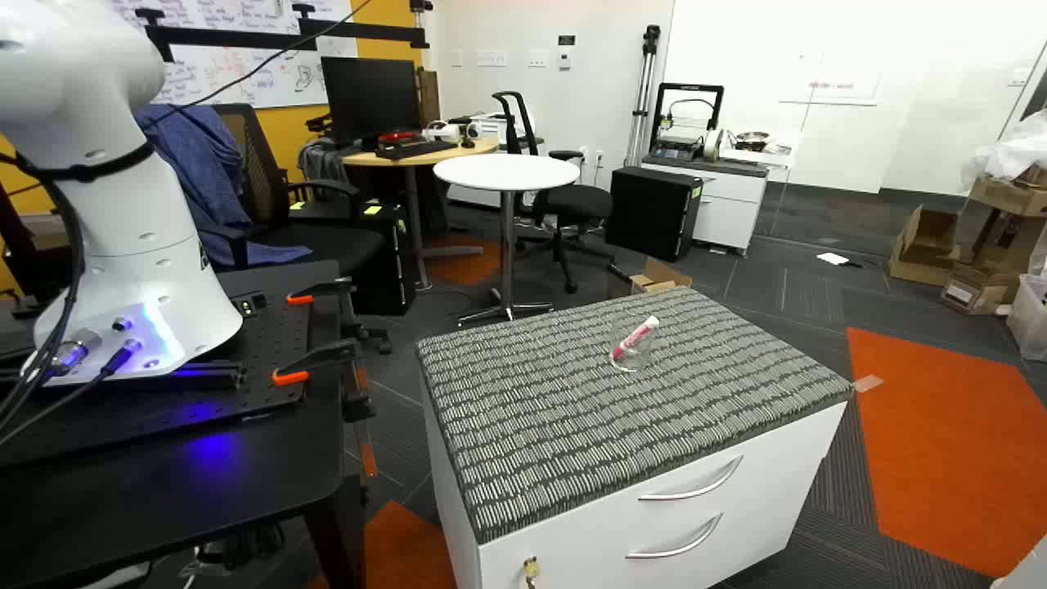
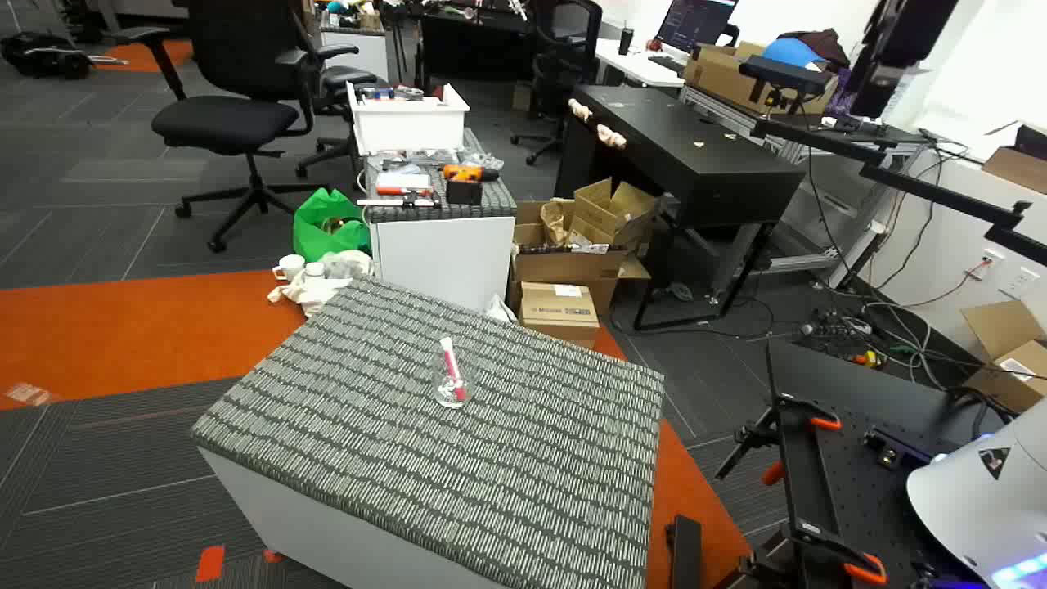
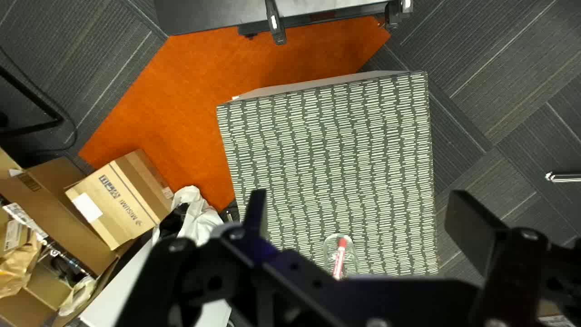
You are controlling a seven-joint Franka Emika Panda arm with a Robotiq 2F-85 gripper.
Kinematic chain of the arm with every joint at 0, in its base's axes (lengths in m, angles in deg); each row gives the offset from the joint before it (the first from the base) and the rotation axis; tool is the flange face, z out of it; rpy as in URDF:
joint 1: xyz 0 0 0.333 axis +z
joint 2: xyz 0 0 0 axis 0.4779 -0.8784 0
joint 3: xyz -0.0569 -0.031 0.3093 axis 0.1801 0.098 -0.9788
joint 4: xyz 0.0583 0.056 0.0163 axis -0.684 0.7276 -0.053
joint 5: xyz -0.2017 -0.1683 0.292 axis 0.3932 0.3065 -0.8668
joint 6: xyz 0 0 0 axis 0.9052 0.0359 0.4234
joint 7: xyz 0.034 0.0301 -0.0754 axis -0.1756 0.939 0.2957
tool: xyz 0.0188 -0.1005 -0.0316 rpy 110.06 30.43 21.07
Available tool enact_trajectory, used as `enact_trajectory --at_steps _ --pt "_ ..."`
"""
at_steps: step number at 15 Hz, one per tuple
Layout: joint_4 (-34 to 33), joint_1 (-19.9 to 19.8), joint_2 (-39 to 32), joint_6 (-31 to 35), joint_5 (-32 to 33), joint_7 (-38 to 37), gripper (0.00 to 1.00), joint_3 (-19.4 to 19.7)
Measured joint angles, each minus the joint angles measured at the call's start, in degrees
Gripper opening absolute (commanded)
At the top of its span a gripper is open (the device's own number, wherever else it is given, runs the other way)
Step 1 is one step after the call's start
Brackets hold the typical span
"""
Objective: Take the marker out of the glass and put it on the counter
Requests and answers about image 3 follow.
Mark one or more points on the red marker pen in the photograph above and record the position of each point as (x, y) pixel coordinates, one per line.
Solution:
(338, 258)

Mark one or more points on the clear drinking glass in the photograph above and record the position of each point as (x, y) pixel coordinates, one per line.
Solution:
(331, 244)

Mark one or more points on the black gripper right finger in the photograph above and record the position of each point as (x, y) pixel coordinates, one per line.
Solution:
(474, 229)

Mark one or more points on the closed brown cardboard box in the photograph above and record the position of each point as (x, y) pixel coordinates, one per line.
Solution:
(122, 200)

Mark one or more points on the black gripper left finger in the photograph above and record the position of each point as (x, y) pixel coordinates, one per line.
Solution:
(255, 220)

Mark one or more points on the grey patterned carpet mat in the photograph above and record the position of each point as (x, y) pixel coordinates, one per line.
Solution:
(342, 158)

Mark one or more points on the open brown cardboard box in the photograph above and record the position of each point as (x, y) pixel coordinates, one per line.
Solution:
(37, 197)

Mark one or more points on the white plastic bag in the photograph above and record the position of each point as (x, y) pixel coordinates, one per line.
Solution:
(191, 217)

